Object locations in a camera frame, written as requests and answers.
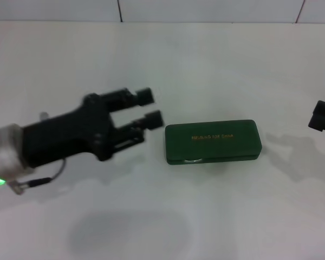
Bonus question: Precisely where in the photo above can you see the green glasses case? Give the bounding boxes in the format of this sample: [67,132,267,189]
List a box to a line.
[164,119,263,165]

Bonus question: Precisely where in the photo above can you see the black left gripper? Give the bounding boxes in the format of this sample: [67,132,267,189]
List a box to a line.
[21,87,164,169]

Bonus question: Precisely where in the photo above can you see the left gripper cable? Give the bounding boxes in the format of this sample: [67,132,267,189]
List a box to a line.
[6,158,68,196]

